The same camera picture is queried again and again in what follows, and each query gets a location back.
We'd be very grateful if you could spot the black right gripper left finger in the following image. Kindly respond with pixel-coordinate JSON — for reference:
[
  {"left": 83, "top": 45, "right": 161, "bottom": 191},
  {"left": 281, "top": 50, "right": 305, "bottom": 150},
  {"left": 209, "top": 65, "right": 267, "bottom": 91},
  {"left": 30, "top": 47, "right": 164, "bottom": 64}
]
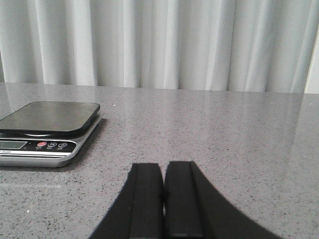
[{"left": 90, "top": 163, "right": 163, "bottom": 239}]

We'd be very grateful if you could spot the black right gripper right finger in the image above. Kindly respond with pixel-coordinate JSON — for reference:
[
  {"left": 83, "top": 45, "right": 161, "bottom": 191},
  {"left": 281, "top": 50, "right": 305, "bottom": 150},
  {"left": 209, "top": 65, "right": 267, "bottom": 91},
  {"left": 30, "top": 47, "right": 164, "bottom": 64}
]
[{"left": 164, "top": 161, "right": 278, "bottom": 239}]

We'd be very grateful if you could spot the silver black kitchen scale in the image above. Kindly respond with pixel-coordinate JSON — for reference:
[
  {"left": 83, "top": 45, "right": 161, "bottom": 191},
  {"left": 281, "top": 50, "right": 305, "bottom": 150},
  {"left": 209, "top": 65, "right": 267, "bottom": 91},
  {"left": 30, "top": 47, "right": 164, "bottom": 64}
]
[{"left": 0, "top": 101, "right": 103, "bottom": 167}]

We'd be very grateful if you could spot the white pleated curtain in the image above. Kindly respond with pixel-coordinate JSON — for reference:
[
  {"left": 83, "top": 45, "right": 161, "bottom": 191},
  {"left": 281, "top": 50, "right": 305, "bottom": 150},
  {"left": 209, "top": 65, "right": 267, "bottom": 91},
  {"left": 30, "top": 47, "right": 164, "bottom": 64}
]
[{"left": 0, "top": 0, "right": 319, "bottom": 93}]

